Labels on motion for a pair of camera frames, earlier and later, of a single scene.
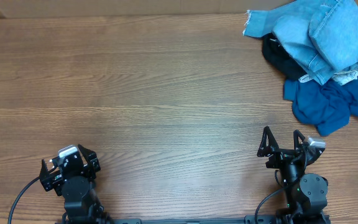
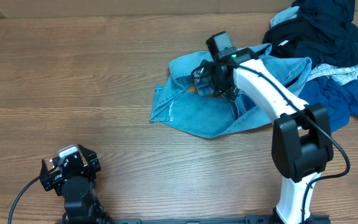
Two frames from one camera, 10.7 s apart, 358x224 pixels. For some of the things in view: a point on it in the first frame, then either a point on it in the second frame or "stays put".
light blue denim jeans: (322, 36) to (183, 102)
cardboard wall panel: (22, 9) stays put
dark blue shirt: (329, 106) stays put
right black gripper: (282, 156) to (221, 81)
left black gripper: (55, 179) stays put
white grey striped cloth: (342, 76) stays put
